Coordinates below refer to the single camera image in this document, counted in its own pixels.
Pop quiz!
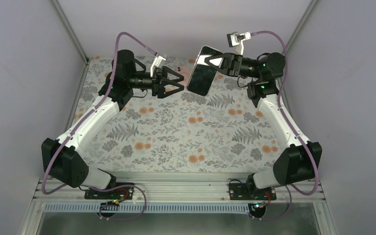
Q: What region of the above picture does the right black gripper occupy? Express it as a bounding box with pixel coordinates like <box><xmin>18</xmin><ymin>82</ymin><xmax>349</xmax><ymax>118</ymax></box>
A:
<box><xmin>204</xmin><ymin>52</ymin><xmax>261</xmax><ymax>79</ymax></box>

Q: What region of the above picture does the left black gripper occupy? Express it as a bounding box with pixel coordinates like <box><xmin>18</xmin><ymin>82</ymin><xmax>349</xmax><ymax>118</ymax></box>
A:
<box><xmin>127</xmin><ymin>66</ymin><xmax>184</xmax><ymax>98</ymax></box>

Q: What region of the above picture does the black phone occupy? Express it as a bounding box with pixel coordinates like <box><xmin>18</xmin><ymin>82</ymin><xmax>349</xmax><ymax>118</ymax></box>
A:
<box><xmin>187</xmin><ymin>46</ymin><xmax>222</xmax><ymax>96</ymax></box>

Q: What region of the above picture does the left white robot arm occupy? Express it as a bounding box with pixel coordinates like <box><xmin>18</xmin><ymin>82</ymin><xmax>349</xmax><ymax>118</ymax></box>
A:
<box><xmin>41</xmin><ymin>49</ymin><xmax>184</xmax><ymax>198</ymax></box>

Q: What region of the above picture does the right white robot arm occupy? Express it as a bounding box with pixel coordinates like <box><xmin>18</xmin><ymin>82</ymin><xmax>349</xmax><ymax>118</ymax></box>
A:
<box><xmin>204</xmin><ymin>52</ymin><xmax>322</xmax><ymax>199</ymax></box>

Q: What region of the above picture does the pink phone case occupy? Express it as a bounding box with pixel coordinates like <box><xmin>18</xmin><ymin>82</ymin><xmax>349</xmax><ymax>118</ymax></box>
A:
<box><xmin>176</xmin><ymin>66</ymin><xmax>191</xmax><ymax>87</ymax></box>

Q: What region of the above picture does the floral table mat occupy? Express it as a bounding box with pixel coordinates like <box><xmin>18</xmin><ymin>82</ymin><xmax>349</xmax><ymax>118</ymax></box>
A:
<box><xmin>81</xmin><ymin>74</ymin><xmax>284</xmax><ymax>173</ymax></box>

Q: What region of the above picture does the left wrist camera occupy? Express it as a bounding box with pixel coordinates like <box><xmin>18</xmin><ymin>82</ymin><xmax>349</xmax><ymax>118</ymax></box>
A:
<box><xmin>150</xmin><ymin>52</ymin><xmax>166</xmax><ymax>77</ymax></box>

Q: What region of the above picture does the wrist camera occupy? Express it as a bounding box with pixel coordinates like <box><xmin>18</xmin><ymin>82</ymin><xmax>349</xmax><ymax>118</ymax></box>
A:
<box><xmin>226</xmin><ymin>32</ymin><xmax>252</xmax><ymax>55</ymax></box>
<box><xmin>150</xmin><ymin>52</ymin><xmax>166</xmax><ymax>77</ymax></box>

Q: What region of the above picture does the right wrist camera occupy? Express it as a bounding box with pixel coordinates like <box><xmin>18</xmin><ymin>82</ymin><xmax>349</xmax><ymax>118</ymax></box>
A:
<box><xmin>226</xmin><ymin>32</ymin><xmax>252</xmax><ymax>55</ymax></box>

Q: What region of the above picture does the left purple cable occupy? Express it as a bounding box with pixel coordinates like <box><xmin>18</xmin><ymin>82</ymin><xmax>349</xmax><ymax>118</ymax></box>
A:
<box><xmin>41</xmin><ymin>31</ymin><xmax>159</xmax><ymax>195</ymax></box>

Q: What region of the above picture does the purple cable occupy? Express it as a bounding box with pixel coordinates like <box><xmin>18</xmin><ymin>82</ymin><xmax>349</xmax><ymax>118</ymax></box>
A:
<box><xmin>250</xmin><ymin>30</ymin><xmax>320</xmax><ymax>196</ymax></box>
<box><xmin>41</xmin><ymin>31</ymin><xmax>159</xmax><ymax>195</ymax></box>

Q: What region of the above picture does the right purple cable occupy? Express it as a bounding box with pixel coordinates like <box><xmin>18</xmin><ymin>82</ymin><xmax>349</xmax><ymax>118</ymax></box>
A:
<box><xmin>250</xmin><ymin>30</ymin><xmax>320</xmax><ymax>196</ymax></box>

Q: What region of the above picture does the aluminium mounting rail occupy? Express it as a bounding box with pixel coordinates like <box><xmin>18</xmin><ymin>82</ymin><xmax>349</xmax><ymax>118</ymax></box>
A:
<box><xmin>33</xmin><ymin>172</ymin><xmax>326</xmax><ymax>203</ymax></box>

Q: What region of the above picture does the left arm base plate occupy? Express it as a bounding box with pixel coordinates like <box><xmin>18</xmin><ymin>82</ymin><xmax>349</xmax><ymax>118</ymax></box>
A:
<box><xmin>84</xmin><ymin>182</ymin><xmax>135</xmax><ymax>201</ymax></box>

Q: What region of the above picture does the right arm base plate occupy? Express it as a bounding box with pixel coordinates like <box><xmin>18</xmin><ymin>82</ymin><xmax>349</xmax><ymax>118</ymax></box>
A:
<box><xmin>228</xmin><ymin>179</ymin><xmax>277</xmax><ymax>201</ymax></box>

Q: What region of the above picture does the grey slotted cable duct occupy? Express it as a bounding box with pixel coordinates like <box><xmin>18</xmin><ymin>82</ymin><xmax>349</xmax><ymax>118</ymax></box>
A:
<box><xmin>43</xmin><ymin>202</ymin><xmax>249</xmax><ymax>214</ymax></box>

